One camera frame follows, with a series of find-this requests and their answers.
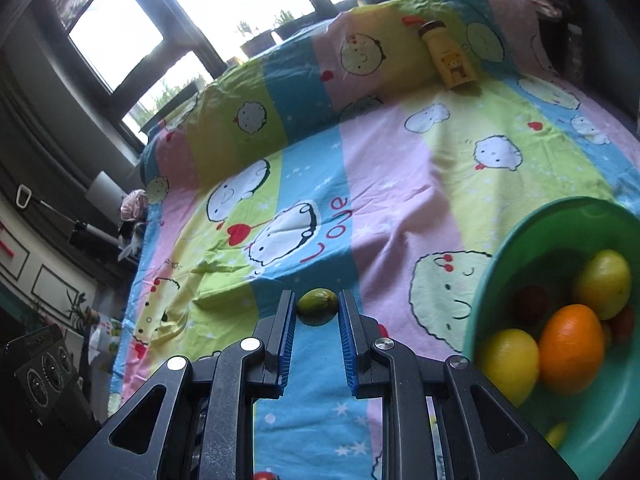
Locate red tomato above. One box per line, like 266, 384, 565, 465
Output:
253, 471, 280, 480

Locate small yellow lemon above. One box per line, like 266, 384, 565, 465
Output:
475, 328, 539, 406

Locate large orange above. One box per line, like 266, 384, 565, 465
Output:
538, 304, 605, 396

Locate small round green fruit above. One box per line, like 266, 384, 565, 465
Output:
297, 288, 338, 318

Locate green plastic bowl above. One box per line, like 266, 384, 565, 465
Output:
462, 197, 639, 479

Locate large yellow-green citrus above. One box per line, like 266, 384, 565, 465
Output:
572, 249, 632, 321

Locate white stick vacuum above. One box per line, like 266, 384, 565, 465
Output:
15, 183, 119, 255

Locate pink crumpled clothes left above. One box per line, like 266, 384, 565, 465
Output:
119, 188, 149, 222

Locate colourful cartoon bed sheet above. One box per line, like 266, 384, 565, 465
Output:
106, 0, 640, 480

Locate yellow cartoon bottle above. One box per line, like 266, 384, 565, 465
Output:
418, 20, 476, 89

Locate black planter on sill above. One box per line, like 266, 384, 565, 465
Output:
241, 30, 276, 58

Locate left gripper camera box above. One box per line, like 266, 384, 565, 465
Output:
1, 324, 100, 442

